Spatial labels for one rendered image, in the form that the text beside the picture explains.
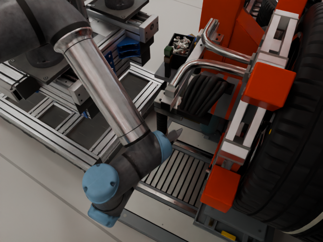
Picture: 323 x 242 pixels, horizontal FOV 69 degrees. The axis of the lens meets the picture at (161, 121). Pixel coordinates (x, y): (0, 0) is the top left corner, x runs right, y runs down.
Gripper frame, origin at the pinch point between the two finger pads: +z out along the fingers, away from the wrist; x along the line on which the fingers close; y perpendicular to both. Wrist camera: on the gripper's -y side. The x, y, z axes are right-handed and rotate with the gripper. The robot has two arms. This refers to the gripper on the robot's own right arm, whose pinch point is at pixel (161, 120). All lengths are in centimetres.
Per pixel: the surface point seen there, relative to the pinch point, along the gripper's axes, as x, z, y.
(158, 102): 0.0, -2.2, 11.8
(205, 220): -28, -5, -66
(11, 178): 93, -31, -83
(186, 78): -4.4, 7.1, 15.1
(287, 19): -24.2, 25.2, 28.7
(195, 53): -2.9, 18.9, 15.1
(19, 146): 105, -11, -83
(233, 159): -24.2, -9.8, 11.6
